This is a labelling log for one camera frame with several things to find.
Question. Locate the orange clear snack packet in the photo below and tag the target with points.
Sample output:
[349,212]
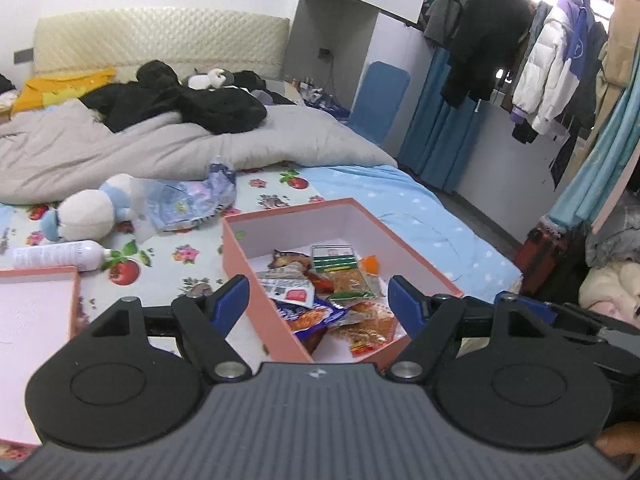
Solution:
[367,327]

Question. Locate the white black plush toy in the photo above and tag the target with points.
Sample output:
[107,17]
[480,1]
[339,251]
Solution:
[212,80]

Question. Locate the grey duvet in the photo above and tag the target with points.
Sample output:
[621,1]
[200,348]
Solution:
[48,155]

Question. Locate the pink box lid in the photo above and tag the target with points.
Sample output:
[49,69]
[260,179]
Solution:
[38,316]

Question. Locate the black clothes pile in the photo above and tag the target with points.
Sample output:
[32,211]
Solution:
[157,90]

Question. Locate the yellow pillow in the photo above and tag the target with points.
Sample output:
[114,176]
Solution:
[41,92]

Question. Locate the blue curtain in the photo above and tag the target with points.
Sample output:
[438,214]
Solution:
[440,139]

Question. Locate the white blue plush toy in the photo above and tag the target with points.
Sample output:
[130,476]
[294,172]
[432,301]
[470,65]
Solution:
[94,213]

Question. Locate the white puffer jacket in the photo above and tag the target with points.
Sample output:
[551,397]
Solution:
[554,66]

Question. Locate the white red-label snack packet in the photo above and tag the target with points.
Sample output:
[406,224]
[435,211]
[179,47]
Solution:
[285,279]

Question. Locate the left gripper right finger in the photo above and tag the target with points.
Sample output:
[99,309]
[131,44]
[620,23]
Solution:
[431,322]

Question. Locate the orange brown snack packet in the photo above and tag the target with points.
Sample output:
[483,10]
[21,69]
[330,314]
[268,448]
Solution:
[370,269]

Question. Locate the blue padded board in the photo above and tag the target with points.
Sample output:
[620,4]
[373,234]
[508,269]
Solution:
[378,100]

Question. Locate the cream quilted headboard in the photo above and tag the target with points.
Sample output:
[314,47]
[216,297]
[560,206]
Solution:
[188,40]

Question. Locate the green white snack packet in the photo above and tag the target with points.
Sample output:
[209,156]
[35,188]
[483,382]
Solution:
[338,264]

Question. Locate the black hanging coat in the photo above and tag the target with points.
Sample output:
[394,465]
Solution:
[487,40]

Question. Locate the person's right hand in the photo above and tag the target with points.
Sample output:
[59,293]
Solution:
[621,439]

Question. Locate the white spray bottle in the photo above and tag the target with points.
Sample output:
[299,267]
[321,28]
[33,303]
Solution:
[85,256]

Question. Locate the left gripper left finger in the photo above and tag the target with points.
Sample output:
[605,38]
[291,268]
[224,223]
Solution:
[204,323]

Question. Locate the pink cardboard box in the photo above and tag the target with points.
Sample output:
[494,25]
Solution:
[248,241]

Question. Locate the blue noodle snack packet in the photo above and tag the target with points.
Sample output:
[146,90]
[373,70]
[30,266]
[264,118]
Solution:
[304,321]

